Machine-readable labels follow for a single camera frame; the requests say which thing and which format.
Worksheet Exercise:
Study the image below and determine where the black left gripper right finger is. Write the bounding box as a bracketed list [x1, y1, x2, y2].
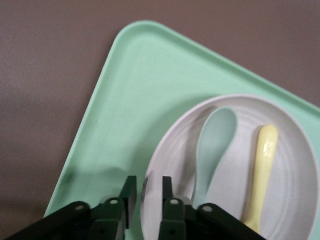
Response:
[158, 176, 266, 240]

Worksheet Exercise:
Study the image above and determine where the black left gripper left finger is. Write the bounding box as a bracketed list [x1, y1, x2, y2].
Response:
[0, 176, 138, 240]

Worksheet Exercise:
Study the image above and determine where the white round ridged plate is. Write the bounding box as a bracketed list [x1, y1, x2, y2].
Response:
[139, 94, 320, 240]

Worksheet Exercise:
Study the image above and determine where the pale green plastic spoon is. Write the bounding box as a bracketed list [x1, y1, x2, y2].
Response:
[191, 106, 238, 207]

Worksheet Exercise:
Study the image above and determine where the mint green rectangular tray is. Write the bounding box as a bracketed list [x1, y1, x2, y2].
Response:
[43, 21, 320, 240]

